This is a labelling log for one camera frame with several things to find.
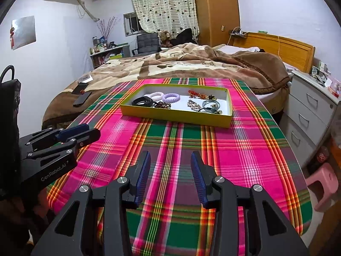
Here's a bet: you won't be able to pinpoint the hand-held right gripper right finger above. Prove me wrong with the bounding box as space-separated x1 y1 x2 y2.
190 151 309 256

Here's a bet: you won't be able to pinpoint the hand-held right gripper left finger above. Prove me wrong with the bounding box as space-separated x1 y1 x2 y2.
31 151 151 256

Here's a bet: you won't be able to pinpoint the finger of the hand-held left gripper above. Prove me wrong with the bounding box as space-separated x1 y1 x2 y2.
20 123 90 150
21 128 102 163

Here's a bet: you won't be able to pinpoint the black wristband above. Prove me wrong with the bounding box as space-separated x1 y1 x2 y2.
131 96 154 108

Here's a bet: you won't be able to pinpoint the yellow-green cardboard box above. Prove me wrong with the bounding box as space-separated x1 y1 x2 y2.
119 83 233 128

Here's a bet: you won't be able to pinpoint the black hair tie green bead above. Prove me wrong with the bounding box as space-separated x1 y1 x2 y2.
198 104 223 115

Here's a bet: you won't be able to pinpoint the dark red beaded bracelet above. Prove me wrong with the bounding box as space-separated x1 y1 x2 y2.
152 101 172 110

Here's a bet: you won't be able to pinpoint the grey-blue hair tie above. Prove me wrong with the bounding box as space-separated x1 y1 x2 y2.
201 100 221 111

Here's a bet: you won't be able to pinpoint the pink white spiral hair tie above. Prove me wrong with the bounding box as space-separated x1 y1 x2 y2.
145 91 164 102

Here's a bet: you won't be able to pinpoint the black phone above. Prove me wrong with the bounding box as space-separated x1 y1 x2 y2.
73 91 92 106
71 82 89 95

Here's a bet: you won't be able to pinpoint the pink green plaid cloth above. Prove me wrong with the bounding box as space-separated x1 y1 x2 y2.
46 77 313 256

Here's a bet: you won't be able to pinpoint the black equipment box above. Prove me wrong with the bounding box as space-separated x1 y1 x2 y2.
0 64 21 144

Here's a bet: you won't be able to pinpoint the white desk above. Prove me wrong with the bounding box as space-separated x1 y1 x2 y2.
89 44 131 69

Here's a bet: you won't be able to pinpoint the red orange beaded ornament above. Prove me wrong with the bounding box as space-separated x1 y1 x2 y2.
188 90 210 99

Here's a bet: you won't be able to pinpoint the purple flower branches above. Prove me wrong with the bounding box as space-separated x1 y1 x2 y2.
96 16 120 43

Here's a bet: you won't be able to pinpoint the grey chair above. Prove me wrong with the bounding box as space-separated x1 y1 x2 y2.
132 33 162 57

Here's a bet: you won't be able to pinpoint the brown patterned blanket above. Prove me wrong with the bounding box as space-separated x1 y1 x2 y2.
41 43 292 130

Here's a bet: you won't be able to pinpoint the window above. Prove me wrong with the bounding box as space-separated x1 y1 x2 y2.
123 12 142 36

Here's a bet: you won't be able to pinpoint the pink plastic stool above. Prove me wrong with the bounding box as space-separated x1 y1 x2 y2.
305 163 339 211

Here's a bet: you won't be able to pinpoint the brown teddy bear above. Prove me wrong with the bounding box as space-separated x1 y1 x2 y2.
157 29 172 47

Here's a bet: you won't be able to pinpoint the cola bottle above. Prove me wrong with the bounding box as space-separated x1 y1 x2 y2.
316 146 331 166

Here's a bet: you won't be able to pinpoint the white drawer dresser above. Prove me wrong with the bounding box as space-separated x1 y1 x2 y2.
278 69 341 168

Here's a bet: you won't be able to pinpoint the white pillow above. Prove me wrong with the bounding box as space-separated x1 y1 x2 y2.
213 44 260 55

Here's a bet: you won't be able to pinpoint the black clothing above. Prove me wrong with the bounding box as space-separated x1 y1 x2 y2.
170 28 199 46

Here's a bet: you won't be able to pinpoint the heart print curtain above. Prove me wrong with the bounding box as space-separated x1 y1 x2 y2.
130 0 200 34

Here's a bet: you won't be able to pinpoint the wooden headboard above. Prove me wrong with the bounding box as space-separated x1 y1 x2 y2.
230 31 315 73

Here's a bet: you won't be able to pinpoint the eyeglasses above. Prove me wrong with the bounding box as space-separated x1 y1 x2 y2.
310 67 329 82

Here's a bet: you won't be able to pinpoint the wooden wardrobe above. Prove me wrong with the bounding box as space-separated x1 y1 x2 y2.
193 0 241 48

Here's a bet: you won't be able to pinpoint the purple spiral hair tie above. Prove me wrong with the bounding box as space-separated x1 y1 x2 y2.
162 92 182 103

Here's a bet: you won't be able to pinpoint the silver wall poster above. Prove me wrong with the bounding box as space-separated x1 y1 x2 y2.
11 15 36 51

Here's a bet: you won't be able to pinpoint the black wall shelf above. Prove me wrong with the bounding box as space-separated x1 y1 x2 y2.
229 27 248 38

